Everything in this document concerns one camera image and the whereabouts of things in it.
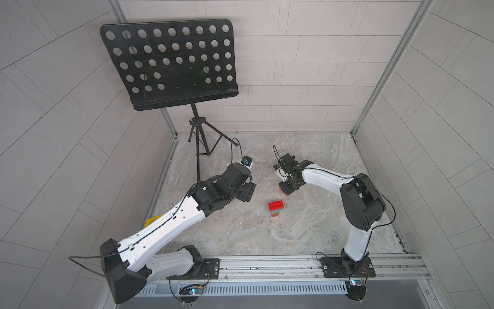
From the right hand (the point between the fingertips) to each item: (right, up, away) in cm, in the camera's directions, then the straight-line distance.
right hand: (285, 187), depth 94 cm
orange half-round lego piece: (0, -3, -3) cm, 4 cm away
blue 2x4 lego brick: (-5, -8, -10) cm, 14 cm away
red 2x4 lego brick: (-6, -4, -15) cm, 17 cm away
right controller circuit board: (+22, -31, -26) cm, 46 cm away
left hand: (-17, +7, -20) cm, 27 cm away
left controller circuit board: (-37, -30, -28) cm, 56 cm away
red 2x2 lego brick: (-6, -10, -9) cm, 15 cm away
